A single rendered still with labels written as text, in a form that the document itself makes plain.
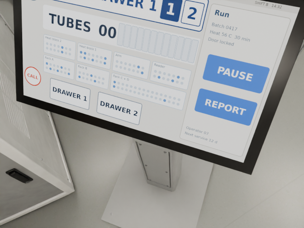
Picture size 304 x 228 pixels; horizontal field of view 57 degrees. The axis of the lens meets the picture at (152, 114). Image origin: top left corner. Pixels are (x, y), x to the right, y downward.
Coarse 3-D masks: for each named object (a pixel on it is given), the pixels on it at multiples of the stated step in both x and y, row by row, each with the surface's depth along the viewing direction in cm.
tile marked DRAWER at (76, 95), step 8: (56, 80) 57; (56, 88) 58; (64, 88) 57; (72, 88) 57; (80, 88) 56; (88, 88) 55; (56, 96) 59; (64, 96) 58; (72, 96) 57; (80, 96) 57; (88, 96) 56; (72, 104) 58; (80, 104) 57; (88, 104) 57
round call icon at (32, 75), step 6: (24, 66) 58; (30, 66) 58; (24, 72) 59; (30, 72) 58; (36, 72) 58; (24, 78) 59; (30, 78) 59; (36, 78) 59; (30, 84) 60; (36, 84) 59
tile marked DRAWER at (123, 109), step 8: (104, 96) 55; (112, 96) 54; (104, 104) 56; (112, 104) 55; (120, 104) 55; (128, 104) 54; (136, 104) 53; (96, 112) 57; (104, 112) 56; (112, 112) 56; (120, 112) 55; (128, 112) 55; (136, 112) 54; (128, 120) 55; (136, 120) 55
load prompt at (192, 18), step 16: (64, 0) 51; (80, 0) 50; (96, 0) 49; (112, 0) 48; (128, 0) 47; (144, 0) 46; (160, 0) 45; (176, 0) 45; (192, 0) 44; (208, 0) 43; (128, 16) 48; (144, 16) 47; (160, 16) 46; (176, 16) 46; (192, 16) 45
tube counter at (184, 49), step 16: (112, 32) 50; (128, 32) 49; (144, 32) 48; (160, 32) 47; (128, 48) 50; (144, 48) 49; (160, 48) 48; (176, 48) 47; (192, 48) 47; (192, 64) 47
